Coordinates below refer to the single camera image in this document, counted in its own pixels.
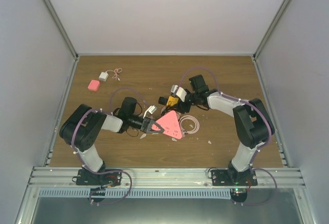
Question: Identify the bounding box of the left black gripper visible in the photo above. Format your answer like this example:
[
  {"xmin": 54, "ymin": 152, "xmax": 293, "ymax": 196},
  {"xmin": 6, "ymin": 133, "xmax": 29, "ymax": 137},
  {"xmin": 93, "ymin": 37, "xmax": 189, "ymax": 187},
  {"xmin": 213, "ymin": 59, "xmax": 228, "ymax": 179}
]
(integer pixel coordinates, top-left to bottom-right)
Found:
[{"xmin": 129, "ymin": 114, "xmax": 164, "ymax": 134}]

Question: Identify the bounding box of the pink triangular power strip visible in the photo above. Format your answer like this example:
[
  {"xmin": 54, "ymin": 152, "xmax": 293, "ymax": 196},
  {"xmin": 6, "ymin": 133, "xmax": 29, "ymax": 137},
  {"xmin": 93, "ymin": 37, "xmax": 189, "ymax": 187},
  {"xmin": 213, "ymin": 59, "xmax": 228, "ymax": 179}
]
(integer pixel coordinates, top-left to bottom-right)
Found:
[{"xmin": 156, "ymin": 110, "xmax": 183, "ymax": 139}]

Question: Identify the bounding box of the yellow cube socket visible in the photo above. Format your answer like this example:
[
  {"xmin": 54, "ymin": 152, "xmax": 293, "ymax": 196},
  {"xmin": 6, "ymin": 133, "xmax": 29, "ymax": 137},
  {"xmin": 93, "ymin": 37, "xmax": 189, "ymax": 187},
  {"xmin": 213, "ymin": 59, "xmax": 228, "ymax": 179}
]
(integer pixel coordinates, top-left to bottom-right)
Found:
[{"xmin": 166, "ymin": 96, "xmax": 179, "ymax": 107}]

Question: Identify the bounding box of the thin pink charging cable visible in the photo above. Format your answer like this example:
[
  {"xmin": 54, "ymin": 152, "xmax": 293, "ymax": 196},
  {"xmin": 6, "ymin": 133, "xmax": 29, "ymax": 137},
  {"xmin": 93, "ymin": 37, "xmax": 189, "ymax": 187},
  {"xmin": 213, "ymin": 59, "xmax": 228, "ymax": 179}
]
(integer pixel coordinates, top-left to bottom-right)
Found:
[{"xmin": 106, "ymin": 67, "xmax": 123, "ymax": 82}]

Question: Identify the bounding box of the white USB charger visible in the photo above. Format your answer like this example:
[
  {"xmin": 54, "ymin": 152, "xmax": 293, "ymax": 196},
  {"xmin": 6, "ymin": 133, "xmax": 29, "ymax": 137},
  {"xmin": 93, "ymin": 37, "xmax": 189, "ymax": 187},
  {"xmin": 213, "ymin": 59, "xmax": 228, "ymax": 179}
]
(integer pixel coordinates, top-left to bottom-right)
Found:
[{"xmin": 99, "ymin": 72, "xmax": 108, "ymax": 82}]

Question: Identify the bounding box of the pink rectangular plug adapter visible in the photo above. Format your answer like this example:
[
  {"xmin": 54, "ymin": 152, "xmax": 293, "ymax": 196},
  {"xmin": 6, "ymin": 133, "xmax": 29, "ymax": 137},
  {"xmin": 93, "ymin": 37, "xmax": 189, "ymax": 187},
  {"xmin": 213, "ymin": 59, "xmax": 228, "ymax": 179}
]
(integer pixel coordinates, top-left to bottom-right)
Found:
[{"xmin": 87, "ymin": 80, "xmax": 100, "ymax": 91}]

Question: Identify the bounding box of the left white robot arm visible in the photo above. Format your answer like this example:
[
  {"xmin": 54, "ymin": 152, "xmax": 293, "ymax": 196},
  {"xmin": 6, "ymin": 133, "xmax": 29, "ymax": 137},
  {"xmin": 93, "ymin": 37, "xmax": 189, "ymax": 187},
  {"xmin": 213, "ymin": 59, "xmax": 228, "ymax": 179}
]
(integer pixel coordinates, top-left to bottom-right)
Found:
[{"xmin": 59, "ymin": 97, "xmax": 165, "ymax": 185}]

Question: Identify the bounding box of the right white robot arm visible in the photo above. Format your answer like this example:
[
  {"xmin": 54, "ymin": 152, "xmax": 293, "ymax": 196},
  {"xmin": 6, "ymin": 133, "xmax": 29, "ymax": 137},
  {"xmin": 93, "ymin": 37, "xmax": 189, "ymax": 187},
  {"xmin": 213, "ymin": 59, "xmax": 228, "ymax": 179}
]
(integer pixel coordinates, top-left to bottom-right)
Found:
[{"xmin": 171, "ymin": 75, "xmax": 275, "ymax": 185}]

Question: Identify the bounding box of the round pink socket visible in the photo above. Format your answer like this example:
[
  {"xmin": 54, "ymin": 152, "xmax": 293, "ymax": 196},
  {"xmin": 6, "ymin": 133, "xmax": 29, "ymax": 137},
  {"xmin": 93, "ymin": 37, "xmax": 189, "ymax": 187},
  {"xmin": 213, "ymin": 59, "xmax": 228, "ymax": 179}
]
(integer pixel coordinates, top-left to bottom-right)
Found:
[{"xmin": 160, "ymin": 106, "xmax": 180, "ymax": 117}]

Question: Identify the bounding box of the black power adapter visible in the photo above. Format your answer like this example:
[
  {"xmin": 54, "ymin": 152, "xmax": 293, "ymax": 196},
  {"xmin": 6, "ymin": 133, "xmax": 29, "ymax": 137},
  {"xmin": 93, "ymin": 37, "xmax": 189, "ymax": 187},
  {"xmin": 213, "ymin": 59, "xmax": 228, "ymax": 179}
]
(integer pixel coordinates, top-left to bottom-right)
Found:
[{"xmin": 158, "ymin": 97, "xmax": 168, "ymax": 106}]

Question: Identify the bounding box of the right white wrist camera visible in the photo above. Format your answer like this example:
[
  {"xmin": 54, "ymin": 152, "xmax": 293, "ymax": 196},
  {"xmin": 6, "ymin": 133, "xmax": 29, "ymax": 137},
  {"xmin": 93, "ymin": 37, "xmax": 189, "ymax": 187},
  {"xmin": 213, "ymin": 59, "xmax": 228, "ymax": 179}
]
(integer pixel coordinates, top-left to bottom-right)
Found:
[{"xmin": 170, "ymin": 85, "xmax": 188, "ymax": 102}]

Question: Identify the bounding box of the black thin cable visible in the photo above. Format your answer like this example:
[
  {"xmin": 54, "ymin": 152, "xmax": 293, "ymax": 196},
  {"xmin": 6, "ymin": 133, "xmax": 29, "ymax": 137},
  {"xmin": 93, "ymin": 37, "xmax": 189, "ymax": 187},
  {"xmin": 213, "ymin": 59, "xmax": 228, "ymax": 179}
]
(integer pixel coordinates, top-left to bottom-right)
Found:
[{"xmin": 161, "ymin": 100, "xmax": 174, "ymax": 117}]

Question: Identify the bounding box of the pink coiled cable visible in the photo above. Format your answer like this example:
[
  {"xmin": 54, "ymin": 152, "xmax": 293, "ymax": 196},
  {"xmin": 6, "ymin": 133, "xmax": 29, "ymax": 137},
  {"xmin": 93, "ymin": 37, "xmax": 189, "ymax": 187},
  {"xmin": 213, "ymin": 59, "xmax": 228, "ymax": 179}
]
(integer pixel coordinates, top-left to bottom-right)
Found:
[{"xmin": 178, "ymin": 115, "xmax": 200, "ymax": 139}]

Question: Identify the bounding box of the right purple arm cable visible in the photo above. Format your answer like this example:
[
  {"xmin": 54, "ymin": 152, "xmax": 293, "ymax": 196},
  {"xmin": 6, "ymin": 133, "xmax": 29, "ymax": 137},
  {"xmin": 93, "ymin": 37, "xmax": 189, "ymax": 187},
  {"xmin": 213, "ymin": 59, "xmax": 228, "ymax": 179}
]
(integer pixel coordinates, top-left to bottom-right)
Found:
[{"xmin": 174, "ymin": 66, "xmax": 273, "ymax": 171}]

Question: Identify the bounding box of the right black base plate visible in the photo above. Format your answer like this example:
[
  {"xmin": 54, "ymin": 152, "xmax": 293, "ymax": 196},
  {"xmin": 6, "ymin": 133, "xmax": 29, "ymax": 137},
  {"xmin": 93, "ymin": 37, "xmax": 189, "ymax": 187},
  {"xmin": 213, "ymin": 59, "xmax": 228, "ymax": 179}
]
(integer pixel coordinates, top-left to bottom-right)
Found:
[{"xmin": 207, "ymin": 167, "xmax": 258, "ymax": 186}]

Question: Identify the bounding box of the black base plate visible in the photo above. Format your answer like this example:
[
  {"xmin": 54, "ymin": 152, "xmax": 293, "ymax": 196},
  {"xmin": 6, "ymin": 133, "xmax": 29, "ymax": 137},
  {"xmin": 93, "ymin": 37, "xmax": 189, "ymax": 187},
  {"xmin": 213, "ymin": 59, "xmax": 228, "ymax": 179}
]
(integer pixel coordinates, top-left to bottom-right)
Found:
[
  {"xmin": 72, "ymin": 169, "xmax": 122, "ymax": 187},
  {"xmin": 207, "ymin": 167, "xmax": 258, "ymax": 186}
]

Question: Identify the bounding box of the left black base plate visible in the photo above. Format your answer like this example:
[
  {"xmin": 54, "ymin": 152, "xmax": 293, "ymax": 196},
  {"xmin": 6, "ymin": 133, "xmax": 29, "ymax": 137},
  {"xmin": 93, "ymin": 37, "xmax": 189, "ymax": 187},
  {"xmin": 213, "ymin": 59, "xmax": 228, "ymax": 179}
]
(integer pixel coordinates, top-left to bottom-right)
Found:
[{"xmin": 72, "ymin": 169, "xmax": 122, "ymax": 187}]

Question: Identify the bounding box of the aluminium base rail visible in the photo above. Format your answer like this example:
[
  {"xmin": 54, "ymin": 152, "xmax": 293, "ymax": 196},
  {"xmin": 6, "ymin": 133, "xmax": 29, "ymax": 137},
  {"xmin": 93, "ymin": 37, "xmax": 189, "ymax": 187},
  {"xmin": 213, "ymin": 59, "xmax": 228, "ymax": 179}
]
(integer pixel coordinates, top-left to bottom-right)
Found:
[{"xmin": 28, "ymin": 167, "xmax": 306, "ymax": 189}]

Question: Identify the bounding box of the slotted cable duct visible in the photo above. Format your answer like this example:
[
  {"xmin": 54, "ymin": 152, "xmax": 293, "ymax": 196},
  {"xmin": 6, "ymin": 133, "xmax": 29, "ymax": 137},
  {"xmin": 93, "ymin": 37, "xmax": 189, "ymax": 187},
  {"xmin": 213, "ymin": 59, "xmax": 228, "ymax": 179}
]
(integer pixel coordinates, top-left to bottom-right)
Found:
[{"xmin": 39, "ymin": 188, "xmax": 231, "ymax": 199}]

